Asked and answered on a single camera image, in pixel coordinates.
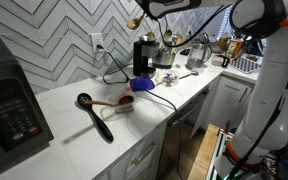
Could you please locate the white wall outlet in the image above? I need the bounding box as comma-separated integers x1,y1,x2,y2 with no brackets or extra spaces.
90,32,105,54

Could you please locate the orange food package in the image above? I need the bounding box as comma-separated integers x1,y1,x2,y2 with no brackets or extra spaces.
224,38,245,61

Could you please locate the blue bowl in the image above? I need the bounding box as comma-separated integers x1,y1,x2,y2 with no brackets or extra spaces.
129,76,157,93

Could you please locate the gold spoon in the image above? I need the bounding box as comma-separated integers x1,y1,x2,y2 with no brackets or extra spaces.
126,12,149,31
163,28,174,52
172,34,184,55

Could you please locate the black slotted spoon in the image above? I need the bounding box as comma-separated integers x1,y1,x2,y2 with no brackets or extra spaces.
76,92,115,143

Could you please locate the steel pot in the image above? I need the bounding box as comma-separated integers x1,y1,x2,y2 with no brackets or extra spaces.
152,49,177,70

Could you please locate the stainless dishwasher with bar handle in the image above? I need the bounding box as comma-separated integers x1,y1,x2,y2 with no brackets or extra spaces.
157,87,212,180

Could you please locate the dish drying mat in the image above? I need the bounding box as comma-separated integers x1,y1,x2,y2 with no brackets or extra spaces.
229,55,262,75

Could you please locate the small colourful packet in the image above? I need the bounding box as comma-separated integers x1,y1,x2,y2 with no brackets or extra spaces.
165,72,177,82

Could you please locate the white drawer cabinet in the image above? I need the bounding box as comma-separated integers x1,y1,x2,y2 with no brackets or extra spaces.
93,119,169,180

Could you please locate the black appliance cord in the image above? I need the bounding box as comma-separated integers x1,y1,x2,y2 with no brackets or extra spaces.
97,44,134,86

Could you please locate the clear plastic bowl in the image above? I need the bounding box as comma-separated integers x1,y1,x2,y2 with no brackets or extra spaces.
154,68,181,87

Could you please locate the black coffee maker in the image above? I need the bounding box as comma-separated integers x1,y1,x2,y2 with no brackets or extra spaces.
132,34,161,80

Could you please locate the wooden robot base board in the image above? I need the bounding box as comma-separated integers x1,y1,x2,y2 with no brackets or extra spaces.
187,123,221,180

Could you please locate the white door cabinet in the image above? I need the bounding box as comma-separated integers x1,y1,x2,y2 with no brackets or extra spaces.
189,74,259,138

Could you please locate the black microwave oven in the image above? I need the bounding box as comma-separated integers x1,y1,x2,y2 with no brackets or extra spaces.
0,35,55,178

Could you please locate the thin power cable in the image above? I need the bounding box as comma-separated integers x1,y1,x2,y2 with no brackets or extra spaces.
146,89,186,180

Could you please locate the black measuring cup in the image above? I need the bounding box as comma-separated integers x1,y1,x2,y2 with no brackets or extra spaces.
216,54,231,69

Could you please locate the gold drawer handle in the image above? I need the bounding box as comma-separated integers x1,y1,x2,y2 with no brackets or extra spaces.
130,141,158,167
139,165,156,180

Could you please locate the metal spoon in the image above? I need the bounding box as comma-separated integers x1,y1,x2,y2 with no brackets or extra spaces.
179,69,200,81

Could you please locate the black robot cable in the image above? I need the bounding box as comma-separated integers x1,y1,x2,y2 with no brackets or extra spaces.
156,4,234,48

